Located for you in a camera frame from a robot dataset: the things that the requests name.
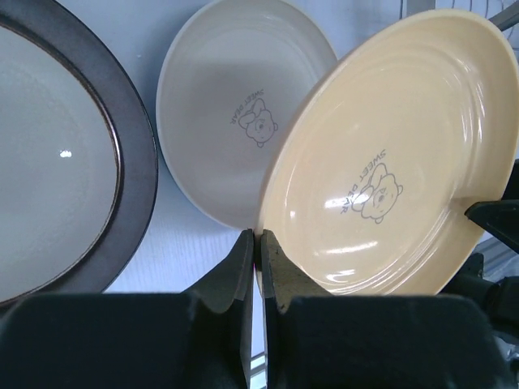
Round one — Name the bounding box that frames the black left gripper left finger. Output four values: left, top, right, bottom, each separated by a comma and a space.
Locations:
1, 230, 254, 388

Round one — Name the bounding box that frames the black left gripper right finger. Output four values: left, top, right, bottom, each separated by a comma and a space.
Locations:
259, 231, 511, 388

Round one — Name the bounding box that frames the metal dish rack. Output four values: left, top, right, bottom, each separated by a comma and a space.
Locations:
399, 0, 519, 32

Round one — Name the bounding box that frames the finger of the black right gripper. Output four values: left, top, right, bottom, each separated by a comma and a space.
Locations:
465, 160, 518, 254

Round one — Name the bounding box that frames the brown rimmed cream plate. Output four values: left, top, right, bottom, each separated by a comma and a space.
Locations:
1, 1, 158, 306

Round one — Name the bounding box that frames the yellow bear plate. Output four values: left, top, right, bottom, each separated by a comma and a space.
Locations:
255, 9, 518, 295

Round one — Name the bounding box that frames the cream bear plate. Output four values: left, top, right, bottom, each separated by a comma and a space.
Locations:
156, 1, 337, 229

